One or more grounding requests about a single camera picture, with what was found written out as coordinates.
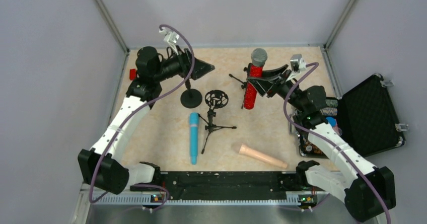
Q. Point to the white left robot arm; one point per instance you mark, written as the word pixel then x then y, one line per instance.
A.
pixel 100 165

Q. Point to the round base mic stand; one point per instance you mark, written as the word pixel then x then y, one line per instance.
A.
pixel 190 98

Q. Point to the shock mount tripod stand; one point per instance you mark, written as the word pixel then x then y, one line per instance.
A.
pixel 214 99

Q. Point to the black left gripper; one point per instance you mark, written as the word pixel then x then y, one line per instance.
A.
pixel 188 65

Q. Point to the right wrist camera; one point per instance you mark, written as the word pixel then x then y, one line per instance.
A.
pixel 298 64

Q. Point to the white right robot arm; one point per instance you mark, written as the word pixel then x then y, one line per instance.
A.
pixel 366 190

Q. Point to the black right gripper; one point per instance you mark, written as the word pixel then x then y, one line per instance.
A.
pixel 273 82

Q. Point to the black carrying case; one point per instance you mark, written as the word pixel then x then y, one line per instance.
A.
pixel 365 115

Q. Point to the blue round chip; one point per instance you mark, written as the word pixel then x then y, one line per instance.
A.
pixel 332 121

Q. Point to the small red block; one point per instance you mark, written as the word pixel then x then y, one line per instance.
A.
pixel 132 74

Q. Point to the black tripod mic stand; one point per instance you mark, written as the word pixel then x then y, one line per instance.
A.
pixel 243 83

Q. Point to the blue microphone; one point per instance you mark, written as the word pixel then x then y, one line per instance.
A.
pixel 193 137

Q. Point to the beige microphone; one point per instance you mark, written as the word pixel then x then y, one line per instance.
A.
pixel 243 149

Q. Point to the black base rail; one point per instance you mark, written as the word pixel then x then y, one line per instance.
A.
pixel 234 185

